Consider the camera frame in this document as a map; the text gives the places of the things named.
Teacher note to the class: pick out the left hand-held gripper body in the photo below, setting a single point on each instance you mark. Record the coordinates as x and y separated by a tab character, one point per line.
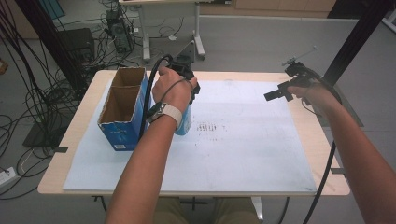
182	67

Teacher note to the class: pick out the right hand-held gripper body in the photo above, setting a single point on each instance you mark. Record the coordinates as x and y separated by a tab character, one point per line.
300	74

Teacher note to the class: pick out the blue bottle with white cap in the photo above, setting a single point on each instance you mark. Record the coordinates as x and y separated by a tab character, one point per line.
186	123

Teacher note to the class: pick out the person's left hand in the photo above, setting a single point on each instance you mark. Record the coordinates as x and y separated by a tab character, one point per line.
174	91

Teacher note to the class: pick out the person's right hand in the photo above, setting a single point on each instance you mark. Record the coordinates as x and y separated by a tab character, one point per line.
314	95

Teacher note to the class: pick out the wristwatch with beige band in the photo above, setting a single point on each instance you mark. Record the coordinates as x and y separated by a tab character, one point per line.
168	111

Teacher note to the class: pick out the white desk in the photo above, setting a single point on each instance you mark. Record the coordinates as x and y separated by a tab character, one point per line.
197	34

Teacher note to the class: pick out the white mat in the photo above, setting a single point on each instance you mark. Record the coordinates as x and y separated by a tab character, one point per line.
243	149

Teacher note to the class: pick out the wooden cabinet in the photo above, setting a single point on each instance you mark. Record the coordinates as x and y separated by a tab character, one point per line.
280	7

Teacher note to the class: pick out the computer tower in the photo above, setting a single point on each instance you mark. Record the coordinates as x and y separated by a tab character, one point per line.
120	31

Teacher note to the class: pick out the blue cardboard box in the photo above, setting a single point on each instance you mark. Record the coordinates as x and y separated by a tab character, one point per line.
123	124

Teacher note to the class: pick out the grey metal clip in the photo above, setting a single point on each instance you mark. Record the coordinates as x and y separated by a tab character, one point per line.
338	171
60	149

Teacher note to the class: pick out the black box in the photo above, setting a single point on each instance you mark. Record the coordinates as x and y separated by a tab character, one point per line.
77	43

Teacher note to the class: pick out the white table leg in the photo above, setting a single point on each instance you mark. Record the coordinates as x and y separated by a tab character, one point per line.
256	207

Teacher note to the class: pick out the person's legs in khaki trousers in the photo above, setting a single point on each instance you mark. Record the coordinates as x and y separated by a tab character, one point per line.
236	213

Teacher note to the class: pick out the white power strip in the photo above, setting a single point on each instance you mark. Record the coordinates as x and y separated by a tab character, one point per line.
7	176

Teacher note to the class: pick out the black frame post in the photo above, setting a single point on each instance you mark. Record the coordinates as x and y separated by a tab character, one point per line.
355	40
46	40

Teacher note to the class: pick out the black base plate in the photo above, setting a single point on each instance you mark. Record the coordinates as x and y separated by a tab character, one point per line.
40	137

